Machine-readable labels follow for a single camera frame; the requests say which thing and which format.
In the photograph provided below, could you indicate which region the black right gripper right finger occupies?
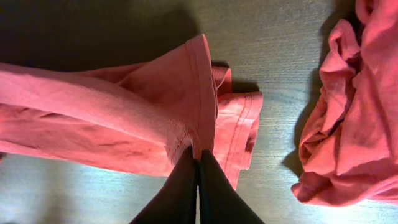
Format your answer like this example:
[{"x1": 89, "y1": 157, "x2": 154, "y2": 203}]
[{"x1": 198, "y1": 150, "x2": 264, "y2": 224}]

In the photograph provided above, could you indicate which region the orange t-shirt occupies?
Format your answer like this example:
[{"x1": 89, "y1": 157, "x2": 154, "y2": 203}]
[{"x1": 1, "y1": 35, "x2": 263, "y2": 187}]

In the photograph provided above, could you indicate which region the red garment with white letters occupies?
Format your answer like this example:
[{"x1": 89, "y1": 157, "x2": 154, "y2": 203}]
[{"x1": 292, "y1": 0, "x2": 397, "y2": 207}]

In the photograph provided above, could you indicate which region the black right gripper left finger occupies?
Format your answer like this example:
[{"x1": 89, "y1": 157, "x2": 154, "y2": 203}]
[{"x1": 131, "y1": 146, "x2": 197, "y2": 224}]

